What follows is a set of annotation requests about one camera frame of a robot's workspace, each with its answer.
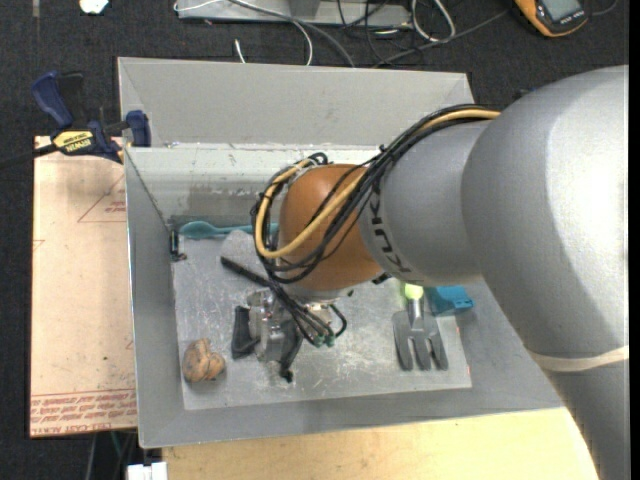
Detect black curved piece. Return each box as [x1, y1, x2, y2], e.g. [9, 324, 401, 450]
[230, 305, 261, 361]

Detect brown lumpy potato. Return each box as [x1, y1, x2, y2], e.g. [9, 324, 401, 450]
[181, 337, 227, 384]

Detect grey metal bin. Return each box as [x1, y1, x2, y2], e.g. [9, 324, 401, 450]
[117, 56, 567, 450]

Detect teal plastic spoon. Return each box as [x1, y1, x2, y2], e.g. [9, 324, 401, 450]
[178, 219, 279, 242]

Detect small black clip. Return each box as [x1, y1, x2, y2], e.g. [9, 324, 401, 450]
[168, 228, 188, 263]

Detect teal blue box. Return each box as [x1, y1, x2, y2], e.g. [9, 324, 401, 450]
[424, 285, 475, 318]

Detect brown cardboard board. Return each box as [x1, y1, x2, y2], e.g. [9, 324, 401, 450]
[28, 135, 139, 440]

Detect black narrow strap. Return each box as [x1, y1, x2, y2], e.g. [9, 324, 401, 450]
[277, 331, 304, 384]

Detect grey garden fork green handle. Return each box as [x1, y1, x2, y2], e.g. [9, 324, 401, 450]
[391, 281, 450, 373]

